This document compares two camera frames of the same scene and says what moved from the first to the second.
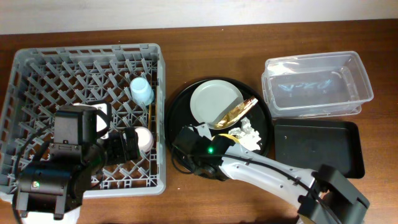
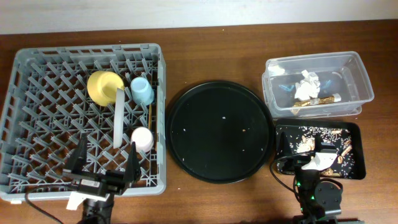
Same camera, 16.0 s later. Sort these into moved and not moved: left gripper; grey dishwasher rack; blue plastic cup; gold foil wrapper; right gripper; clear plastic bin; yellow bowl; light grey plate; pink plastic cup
Moved: left gripper; yellow bowl; right gripper; gold foil wrapper; light grey plate
Not moved: blue plastic cup; clear plastic bin; pink plastic cup; grey dishwasher rack
